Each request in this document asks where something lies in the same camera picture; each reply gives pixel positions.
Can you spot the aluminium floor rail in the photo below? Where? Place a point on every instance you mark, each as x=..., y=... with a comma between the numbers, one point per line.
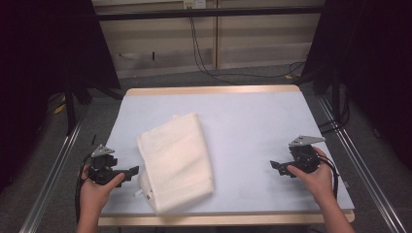
x=51, y=178
x=362, y=168

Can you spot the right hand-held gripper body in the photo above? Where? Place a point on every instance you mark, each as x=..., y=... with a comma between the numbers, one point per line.
x=304, y=158

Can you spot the person's right hand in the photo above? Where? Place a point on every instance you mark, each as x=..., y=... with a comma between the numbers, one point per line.
x=315, y=184

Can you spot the wooden table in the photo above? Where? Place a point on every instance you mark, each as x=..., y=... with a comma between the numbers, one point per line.
x=213, y=89

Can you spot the white wall outlet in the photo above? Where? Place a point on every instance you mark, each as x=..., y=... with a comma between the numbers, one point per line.
x=194, y=4

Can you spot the light blue mat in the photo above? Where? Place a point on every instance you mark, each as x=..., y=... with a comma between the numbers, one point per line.
x=252, y=129

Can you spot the black horizontal bar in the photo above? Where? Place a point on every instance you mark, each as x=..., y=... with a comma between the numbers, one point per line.
x=207, y=13

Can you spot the small black floor object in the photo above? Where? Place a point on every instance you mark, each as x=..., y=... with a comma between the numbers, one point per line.
x=94, y=139

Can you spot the yellow tape piece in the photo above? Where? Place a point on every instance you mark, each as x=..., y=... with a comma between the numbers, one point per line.
x=60, y=108

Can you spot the white towel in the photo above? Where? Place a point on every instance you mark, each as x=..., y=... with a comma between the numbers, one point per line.
x=176, y=161

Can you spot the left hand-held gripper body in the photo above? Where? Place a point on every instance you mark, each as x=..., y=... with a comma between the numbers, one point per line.
x=103, y=170

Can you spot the black curtain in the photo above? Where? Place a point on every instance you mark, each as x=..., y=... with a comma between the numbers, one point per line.
x=372, y=64
x=42, y=64

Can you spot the black metal stand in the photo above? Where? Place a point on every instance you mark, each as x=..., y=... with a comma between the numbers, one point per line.
x=69, y=110

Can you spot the person's left hand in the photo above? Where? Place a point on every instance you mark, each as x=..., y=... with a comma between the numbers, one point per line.
x=95, y=194

